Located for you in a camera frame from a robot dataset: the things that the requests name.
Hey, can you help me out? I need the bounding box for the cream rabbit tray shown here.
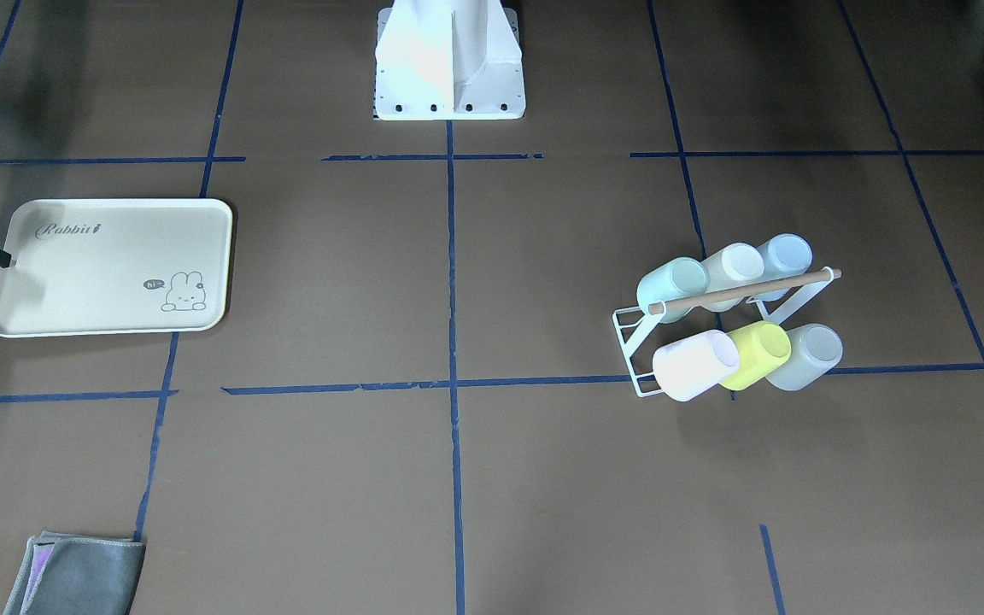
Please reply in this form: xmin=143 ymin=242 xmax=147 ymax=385
xmin=0 ymin=198 xmax=234 ymax=338

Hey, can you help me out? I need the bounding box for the mint green cup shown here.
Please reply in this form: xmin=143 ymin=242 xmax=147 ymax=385
xmin=635 ymin=257 xmax=708 ymax=312

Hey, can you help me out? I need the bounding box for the pink cup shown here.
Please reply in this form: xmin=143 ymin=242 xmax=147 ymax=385
xmin=652 ymin=330 xmax=741 ymax=402

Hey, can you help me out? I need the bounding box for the beige cup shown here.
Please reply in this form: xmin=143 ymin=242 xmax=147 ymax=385
xmin=700 ymin=243 xmax=765 ymax=294

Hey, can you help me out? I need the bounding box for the yellow cup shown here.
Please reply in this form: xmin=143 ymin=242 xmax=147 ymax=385
xmin=719 ymin=320 xmax=792 ymax=390

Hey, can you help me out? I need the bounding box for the light blue cup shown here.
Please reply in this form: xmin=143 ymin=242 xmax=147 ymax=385
xmin=754 ymin=233 xmax=813 ymax=284

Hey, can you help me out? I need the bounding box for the grey cup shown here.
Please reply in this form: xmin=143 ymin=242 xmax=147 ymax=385
xmin=765 ymin=323 xmax=844 ymax=390

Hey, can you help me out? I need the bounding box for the grey folded cloth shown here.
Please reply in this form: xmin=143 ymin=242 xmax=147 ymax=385
xmin=3 ymin=530 xmax=147 ymax=614

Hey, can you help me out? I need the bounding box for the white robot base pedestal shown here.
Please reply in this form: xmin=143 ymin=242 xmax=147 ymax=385
xmin=372 ymin=1 xmax=527 ymax=121

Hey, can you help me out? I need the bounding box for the white wire cup rack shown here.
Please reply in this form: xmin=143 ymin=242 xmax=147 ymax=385
xmin=612 ymin=279 xmax=837 ymax=397

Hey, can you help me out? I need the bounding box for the wooden rack handle rod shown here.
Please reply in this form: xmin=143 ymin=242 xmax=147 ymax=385
xmin=642 ymin=267 xmax=842 ymax=315

